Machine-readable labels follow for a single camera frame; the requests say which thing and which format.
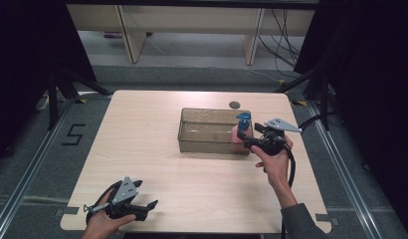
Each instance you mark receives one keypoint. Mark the metal floor rail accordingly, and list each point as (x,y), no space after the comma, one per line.
(344,176)
(33,166)

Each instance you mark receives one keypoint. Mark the black metal stand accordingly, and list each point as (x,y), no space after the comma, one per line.
(52,99)
(324,99)

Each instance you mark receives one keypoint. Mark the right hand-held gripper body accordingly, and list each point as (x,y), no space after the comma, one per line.
(271,141)

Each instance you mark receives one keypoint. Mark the person's left hand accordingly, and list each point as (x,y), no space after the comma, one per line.
(101,225)

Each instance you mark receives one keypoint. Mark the beige wooden desk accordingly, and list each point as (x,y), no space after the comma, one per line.
(192,20)

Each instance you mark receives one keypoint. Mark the clear brown plastic bin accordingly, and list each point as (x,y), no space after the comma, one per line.
(205,146)

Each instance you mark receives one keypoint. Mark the grey tape strip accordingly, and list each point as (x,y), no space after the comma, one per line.
(328,219)
(67,210)

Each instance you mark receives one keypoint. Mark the yellow black tape piece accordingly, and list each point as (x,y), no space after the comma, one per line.
(299,103)
(81,101)

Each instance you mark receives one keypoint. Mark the round grey table grommet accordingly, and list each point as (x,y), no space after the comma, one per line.
(234,105)

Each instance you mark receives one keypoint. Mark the person's right hand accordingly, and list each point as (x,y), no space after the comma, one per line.
(275,169)

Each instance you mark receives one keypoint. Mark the pink soap bottle blue pump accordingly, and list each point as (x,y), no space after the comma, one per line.
(242,134)

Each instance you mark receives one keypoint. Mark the dark curtain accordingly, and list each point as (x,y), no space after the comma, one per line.
(26,66)
(374,83)

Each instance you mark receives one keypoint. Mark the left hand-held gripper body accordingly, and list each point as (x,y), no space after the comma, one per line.
(125,191)

